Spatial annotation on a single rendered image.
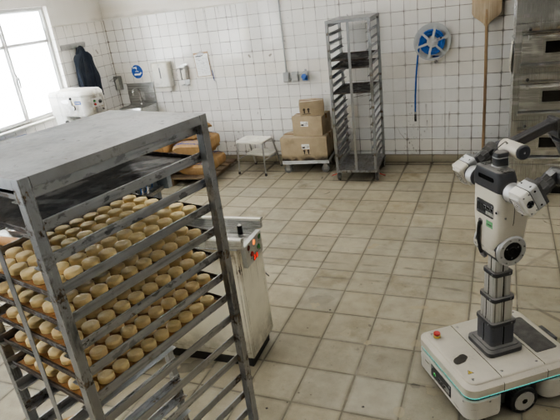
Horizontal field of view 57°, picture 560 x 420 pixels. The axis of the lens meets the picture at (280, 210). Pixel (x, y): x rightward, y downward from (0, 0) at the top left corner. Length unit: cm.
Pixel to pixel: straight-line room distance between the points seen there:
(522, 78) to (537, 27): 46
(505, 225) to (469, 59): 401
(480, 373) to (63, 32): 641
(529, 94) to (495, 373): 318
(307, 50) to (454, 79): 181
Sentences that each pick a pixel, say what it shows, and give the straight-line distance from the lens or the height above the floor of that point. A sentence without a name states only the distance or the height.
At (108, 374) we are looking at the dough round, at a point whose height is 115.
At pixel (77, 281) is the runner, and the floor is 150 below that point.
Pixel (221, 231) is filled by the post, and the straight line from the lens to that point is 180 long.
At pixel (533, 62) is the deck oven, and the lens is 546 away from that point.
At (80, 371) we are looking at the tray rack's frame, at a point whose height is 128.
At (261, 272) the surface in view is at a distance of 331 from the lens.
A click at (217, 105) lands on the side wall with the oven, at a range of 746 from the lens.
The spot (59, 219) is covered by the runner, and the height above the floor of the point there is 168.
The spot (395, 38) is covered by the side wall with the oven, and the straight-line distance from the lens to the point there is 652.
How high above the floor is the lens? 214
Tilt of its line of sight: 22 degrees down
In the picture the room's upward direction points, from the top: 7 degrees counter-clockwise
